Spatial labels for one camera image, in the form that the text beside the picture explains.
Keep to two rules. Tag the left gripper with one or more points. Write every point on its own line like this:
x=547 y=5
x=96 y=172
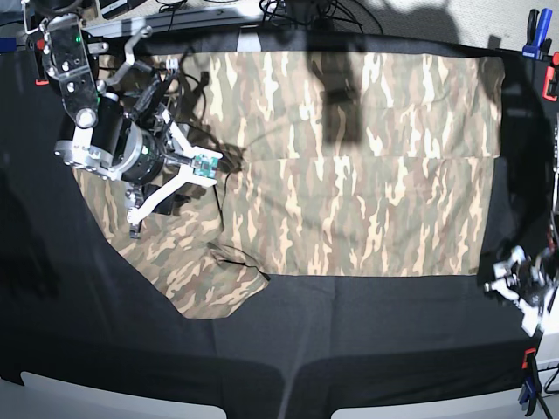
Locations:
x=527 y=279

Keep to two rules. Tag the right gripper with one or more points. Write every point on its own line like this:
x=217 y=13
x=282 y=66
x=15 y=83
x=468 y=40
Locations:
x=196 y=166

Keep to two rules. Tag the camouflage t-shirt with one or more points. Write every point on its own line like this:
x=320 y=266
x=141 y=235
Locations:
x=363 y=164

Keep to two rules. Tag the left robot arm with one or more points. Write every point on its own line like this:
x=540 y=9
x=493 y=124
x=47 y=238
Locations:
x=552 y=236

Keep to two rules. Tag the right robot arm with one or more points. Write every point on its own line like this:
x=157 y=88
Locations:
x=121 y=128

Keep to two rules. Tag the orange clamp bottom right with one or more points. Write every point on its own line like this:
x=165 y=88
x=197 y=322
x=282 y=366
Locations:
x=531 y=386

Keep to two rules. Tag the orange clamp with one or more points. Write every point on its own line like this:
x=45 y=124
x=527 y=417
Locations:
x=42 y=79
x=550 y=83
x=531 y=386

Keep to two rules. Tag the white tape patch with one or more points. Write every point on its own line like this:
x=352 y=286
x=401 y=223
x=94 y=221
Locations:
x=248 y=42

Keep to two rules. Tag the orange clamp top left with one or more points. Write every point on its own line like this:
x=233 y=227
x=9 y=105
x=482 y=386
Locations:
x=42 y=79

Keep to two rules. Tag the black table cloth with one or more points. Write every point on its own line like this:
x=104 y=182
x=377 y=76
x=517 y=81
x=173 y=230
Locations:
x=73 y=309

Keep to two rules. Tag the orange clamp top right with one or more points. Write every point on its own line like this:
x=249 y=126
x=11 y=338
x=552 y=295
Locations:
x=550 y=83

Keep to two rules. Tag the blue clamp top right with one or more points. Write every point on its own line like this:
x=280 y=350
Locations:
x=538 y=43

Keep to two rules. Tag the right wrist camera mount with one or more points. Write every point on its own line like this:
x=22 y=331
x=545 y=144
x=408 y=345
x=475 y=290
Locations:
x=147 y=171

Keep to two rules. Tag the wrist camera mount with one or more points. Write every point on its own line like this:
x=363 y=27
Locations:
x=147 y=171
x=532 y=321

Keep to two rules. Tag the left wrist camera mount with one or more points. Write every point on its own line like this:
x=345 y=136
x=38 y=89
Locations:
x=532 y=321

